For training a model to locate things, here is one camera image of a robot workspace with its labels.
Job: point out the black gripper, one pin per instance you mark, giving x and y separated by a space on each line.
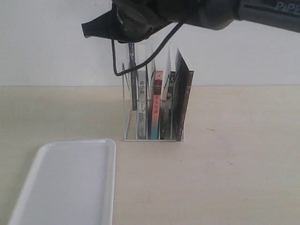
136 20

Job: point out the dark blue spine book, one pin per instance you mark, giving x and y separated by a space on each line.
131 47

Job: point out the red teal spine book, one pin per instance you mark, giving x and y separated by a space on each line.
154 99

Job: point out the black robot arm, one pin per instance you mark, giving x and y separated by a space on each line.
218 14

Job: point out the dark maroon spine book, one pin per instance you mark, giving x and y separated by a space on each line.
183 82

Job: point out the grey white spine book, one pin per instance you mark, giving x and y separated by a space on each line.
142 79

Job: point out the black white spine book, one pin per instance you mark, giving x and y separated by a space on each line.
165 120

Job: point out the white plastic tray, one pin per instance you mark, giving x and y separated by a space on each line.
69 183

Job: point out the white wire book rack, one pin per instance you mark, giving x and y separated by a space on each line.
130 116

